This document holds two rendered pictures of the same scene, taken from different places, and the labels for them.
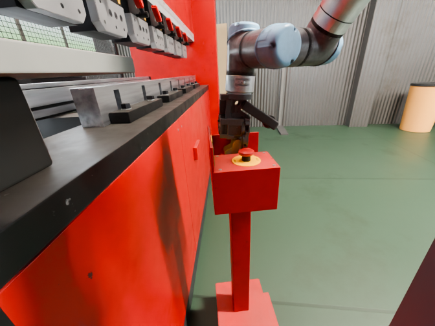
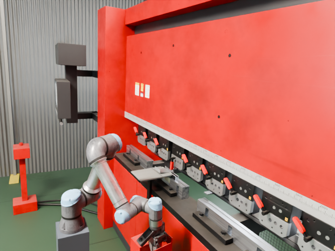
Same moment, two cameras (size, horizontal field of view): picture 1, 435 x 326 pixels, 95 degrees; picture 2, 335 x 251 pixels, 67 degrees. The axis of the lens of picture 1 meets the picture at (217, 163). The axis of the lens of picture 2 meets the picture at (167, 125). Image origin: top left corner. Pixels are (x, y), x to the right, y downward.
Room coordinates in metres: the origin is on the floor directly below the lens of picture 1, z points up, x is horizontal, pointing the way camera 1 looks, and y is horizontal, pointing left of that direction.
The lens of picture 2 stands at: (1.61, -0.78, 1.79)
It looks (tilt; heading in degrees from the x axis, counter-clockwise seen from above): 13 degrees down; 145
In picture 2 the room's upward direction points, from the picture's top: 4 degrees clockwise
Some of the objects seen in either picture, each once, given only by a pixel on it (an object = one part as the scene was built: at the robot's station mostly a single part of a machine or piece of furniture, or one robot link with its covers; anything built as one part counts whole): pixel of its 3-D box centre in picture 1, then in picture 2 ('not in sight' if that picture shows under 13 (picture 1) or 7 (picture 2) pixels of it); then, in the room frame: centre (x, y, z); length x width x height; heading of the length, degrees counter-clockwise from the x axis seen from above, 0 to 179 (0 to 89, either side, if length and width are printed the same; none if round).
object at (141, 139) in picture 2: not in sight; (145, 134); (-0.34, 0.37, 1.18); 0.15 x 0.09 x 0.17; 176
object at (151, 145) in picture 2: not in sight; (155, 140); (-0.14, 0.35, 1.18); 0.15 x 0.09 x 0.17; 176
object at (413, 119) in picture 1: (422, 107); not in sight; (3.04, -3.14, 0.34); 0.44 x 0.43 x 0.69; 82
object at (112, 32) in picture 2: not in sight; (137, 123); (-0.87, 0.58, 1.15); 0.85 x 0.25 x 2.30; 86
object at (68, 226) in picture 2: not in sight; (72, 219); (0.13, -0.41, 0.82); 0.15 x 0.15 x 0.10
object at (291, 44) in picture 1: (275, 48); (138, 204); (0.48, -0.13, 1.03); 0.11 x 0.11 x 0.08; 24
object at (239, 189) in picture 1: (239, 163); (150, 246); (0.51, -0.06, 0.75); 0.20 x 0.16 x 0.18; 3
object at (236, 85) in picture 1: (239, 85); (155, 220); (0.56, -0.07, 0.95); 0.08 x 0.08 x 0.05
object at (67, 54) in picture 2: not in sight; (70, 86); (-1.20, -0.07, 1.52); 0.51 x 0.25 x 0.85; 171
